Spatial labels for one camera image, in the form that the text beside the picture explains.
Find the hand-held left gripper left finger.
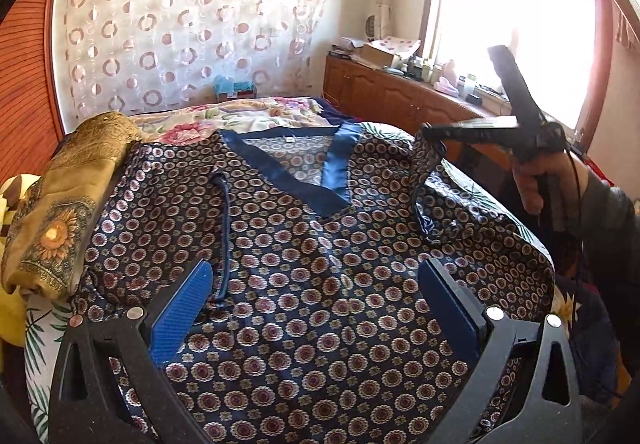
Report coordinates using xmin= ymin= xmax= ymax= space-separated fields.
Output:
xmin=47 ymin=258 xmax=216 ymax=444

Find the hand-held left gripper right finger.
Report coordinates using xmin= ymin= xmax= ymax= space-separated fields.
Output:
xmin=417 ymin=257 xmax=583 ymax=444

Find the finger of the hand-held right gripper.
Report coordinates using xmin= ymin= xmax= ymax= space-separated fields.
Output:
xmin=422 ymin=121 xmax=518 ymax=146

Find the navy circle patterned shirt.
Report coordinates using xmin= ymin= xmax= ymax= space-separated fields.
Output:
xmin=75 ymin=121 xmax=556 ymax=444

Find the person's right forearm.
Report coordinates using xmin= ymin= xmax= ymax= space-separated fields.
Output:
xmin=575 ymin=170 xmax=640 ymax=285

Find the person's right hand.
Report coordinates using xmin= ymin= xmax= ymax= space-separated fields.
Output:
xmin=512 ymin=151 xmax=590 ymax=225

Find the pink figurine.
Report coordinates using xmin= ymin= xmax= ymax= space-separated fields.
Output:
xmin=432 ymin=59 xmax=458 ymax=98

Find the wooden framed window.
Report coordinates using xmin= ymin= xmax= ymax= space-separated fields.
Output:
xmin=420 ymin=0 xmax=616 ymax=135

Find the wooden cabinet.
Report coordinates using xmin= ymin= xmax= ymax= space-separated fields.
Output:
xmin=322 ymin=54 xmax=511 ymax=160

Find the floral paper sheet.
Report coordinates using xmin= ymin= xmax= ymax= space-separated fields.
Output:
xmin=372 ymin=37 xmax=423 ymax=58

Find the cardboard box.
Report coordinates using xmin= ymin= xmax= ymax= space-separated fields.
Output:
xmin=360 ymin=43 xmax=401 ymax=70

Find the beige curtain valance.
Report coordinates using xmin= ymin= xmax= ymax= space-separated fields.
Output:
xmin=612 ymin=9 xmax=640 ymax=50

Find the navy sunflower cloth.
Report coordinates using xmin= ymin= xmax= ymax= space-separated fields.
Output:
xmin=552 ymin=281 xmax=623 ymax=407

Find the palm leaf bedsheet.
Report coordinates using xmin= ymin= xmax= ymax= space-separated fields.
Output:
xmin=22 ymin=294 xmax=81 ymax=430

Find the navy blanket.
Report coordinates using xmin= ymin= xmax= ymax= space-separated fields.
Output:
xmin=320 ymin=97 xmax=352 ymax=122

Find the golden sunflower pillow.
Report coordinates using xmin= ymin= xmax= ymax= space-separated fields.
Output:
xmin=0 ymin=111 xmax=143 ymax=300

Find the yellow cloth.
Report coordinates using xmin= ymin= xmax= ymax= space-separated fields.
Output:
xmin=0 ymin=287 xmax=28 ymax=362

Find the floral quilt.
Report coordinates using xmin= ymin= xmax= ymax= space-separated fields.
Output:
xmin=127 ymin=96 xmax=331 ymax=145

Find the teal tissue box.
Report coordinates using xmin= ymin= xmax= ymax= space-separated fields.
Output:
xmin=215 ymin=79 xmax=256 ymax=100

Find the wooden slatted door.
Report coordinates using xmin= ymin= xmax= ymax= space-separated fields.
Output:
xmin=0 ymin=0 xmax=66 ymax=190

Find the circle patterned sheer curtain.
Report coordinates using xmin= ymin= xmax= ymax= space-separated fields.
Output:
xmin=60 ymin=0 xmax=328 ymax=117

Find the black cable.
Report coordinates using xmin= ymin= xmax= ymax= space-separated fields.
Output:
xmin=562 ymin=141 xmax=621 ymax=397

